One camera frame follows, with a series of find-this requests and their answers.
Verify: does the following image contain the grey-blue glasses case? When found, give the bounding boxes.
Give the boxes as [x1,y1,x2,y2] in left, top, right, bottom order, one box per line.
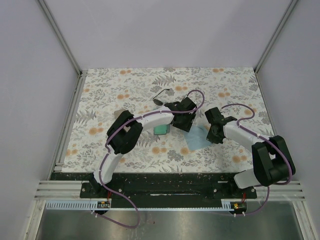
[153,124,171,136]

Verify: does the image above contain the black aviator sunglasses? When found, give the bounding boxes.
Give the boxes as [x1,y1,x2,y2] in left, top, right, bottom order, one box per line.
[152,88,175,106]

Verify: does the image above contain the brown glasses case green lining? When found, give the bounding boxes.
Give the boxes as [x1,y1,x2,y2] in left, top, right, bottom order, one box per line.
[114,109,124,120]

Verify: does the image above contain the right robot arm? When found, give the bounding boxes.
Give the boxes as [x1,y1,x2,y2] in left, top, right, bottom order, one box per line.
[205,107,296,198]

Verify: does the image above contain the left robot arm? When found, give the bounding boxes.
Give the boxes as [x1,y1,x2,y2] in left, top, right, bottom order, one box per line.
[89,97,198,198]

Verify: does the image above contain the floral table mat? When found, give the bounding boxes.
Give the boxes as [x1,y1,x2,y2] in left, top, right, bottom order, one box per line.
[62,67,274,173]

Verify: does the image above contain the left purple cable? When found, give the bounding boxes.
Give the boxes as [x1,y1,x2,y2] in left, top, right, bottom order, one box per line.
[99,89,206,229]

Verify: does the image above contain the purple cable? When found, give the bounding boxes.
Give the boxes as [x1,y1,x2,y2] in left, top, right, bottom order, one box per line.
[99,89,206,229]
[221,103,294,217]

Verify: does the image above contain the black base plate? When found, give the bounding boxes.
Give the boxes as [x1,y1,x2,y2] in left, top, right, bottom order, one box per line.
[80,172,257,200]

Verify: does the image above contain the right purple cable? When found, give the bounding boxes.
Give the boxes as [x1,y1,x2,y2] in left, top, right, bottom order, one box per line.
[221,103,294,217]

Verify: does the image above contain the white slotted cable duct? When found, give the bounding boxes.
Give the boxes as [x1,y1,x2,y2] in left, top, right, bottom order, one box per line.
[45,200,111,211]

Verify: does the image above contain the right aluminium frame post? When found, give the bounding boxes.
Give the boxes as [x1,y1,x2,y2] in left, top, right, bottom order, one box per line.
[253,0,300,75]

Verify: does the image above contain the aluminium frame post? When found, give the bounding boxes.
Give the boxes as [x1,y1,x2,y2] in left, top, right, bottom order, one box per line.
[36,0,83,76]
[253,0,300,75]

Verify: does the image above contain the aluminium front rail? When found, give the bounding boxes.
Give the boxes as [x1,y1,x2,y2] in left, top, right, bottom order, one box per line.
[34,180,306,202]

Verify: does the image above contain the left aluminium frame post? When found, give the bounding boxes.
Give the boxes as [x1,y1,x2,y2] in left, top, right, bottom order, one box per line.
[36,0,83,76]

